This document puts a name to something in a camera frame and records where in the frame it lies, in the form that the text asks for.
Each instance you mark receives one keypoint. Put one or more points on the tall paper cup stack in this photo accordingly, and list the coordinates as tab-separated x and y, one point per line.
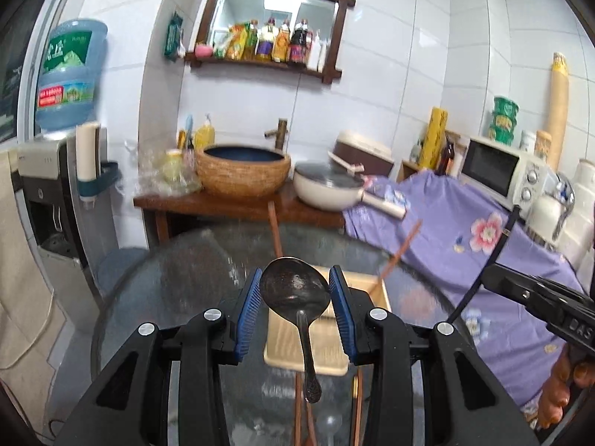
557	111

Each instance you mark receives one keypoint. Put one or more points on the yellow green snack packets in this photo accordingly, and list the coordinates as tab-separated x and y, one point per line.
231	42

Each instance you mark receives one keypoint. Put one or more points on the grey water dispenser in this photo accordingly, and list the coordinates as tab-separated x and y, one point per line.
46	223

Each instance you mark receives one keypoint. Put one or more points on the short paper cup stack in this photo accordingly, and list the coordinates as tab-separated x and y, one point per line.
543	144

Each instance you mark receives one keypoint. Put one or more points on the white jar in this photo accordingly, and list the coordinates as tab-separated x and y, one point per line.
544	216

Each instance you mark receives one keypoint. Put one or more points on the green packet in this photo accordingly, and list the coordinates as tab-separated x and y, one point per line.
173	35

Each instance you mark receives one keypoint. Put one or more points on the small pink bowl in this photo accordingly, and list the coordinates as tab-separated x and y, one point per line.
203	51

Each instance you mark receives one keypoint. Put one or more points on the brown white rice cooker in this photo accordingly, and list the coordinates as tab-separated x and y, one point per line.
367	148

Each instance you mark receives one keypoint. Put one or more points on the brown wooden chopstick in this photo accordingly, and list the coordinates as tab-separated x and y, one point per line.
358	409
299	418
312	427
398	255
275	232

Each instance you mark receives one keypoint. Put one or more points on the dark brown bottle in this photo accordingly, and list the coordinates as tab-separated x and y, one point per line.
446	155

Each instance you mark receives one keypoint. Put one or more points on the wooden framed mirror shelf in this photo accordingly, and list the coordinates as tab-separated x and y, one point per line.
260	63

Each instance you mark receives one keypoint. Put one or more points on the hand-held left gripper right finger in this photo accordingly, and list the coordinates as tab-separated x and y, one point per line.
343	316

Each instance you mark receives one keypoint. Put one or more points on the white cup dispenser teal holder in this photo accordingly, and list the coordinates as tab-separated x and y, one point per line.
87	158

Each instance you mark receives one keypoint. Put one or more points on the brass faucet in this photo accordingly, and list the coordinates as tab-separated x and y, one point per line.
280	134

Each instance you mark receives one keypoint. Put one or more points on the purple floral cloth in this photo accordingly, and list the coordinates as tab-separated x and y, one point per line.
441	223

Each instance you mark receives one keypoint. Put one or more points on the cream plastic utensil basket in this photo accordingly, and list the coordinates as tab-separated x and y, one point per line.
286	344

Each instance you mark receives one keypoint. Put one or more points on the yellow roll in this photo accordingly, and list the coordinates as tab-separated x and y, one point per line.
434	137

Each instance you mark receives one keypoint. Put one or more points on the white microwave oven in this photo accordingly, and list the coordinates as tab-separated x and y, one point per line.
492	167

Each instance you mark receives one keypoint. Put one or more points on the wooden washstand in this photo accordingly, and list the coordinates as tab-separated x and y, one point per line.
223	206

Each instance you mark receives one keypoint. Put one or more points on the blue water jug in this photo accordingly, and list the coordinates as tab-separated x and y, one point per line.
69	79

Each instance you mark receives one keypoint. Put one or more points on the shiny silver kettle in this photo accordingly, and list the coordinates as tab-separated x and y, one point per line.
566	204

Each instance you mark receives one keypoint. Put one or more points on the dark sauce bottle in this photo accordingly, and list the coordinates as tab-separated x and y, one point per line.
299	44

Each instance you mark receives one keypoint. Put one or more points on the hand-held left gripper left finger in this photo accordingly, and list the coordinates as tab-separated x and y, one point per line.
248	316

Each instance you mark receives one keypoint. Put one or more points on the black chopstick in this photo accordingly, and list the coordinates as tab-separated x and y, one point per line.
468	295

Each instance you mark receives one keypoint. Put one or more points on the dark metal spoon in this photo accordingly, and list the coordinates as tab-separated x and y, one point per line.
293	283

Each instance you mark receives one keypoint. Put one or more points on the cream pan with lid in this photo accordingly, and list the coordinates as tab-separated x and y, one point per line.
320	193

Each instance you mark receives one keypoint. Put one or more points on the woven pattern wash basin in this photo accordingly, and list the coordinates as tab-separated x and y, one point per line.
241	176

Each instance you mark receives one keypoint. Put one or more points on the cooking oil bottle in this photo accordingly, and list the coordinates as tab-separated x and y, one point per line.
251	42

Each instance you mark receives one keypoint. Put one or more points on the white bottle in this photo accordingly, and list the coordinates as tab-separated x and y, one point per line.
314	51
324	55

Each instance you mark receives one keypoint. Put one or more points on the yellow soap bottle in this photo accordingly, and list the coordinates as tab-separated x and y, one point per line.
204	137

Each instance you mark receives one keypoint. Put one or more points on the clear plastic bag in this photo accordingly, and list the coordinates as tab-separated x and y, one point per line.
162	172

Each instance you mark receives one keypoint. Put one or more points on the purple label bottle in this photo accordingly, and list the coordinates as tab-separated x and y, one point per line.
266	44

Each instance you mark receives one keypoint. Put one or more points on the person's right hand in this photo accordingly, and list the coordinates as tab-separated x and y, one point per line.
560	381

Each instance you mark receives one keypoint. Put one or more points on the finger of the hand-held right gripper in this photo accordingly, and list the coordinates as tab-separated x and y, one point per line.
525	290

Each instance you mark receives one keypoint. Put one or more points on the yellow label bottle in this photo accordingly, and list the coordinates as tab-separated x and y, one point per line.
281	44

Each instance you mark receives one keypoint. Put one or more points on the white rice paddle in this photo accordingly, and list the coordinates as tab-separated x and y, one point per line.
346	162

